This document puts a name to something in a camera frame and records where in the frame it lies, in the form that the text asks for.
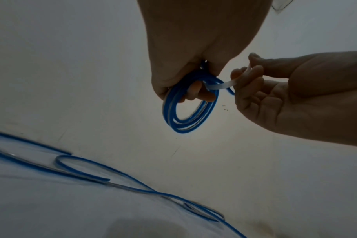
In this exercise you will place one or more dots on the short curled blue strip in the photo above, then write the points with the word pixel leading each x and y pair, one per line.
pixel 202 212

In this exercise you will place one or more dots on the white backing tape strip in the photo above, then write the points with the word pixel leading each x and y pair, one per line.
pixel 221 86

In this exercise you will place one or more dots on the straight blue flexible strip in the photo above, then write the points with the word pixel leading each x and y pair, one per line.
pixel 34 144

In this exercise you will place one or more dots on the person's right hand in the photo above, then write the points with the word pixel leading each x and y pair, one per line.
pixel 308 100

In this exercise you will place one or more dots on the person's left hand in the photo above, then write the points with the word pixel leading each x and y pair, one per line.
pixel 196 30

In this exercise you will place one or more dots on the curved blue flexible strip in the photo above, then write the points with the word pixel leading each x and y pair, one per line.
pixel 63 173

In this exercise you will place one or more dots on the long looping blue flexible strip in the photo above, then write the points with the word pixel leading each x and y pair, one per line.
pixel 131 179

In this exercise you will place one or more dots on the clear plastic piece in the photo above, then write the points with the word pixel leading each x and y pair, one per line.
pixel 280 5

